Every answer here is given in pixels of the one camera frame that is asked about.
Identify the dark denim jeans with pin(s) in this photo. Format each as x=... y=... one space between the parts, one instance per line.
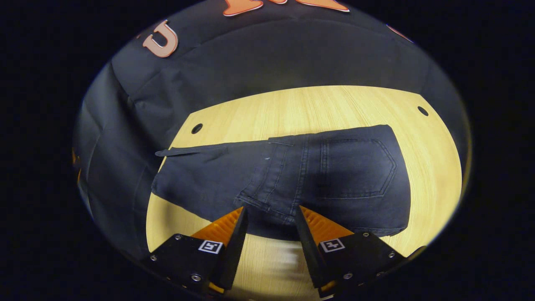
x=347 y=175

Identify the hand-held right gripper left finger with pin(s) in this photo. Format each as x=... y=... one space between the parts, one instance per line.
x=234 y=251

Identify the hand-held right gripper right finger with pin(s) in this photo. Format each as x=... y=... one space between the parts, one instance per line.
x=309 y=255

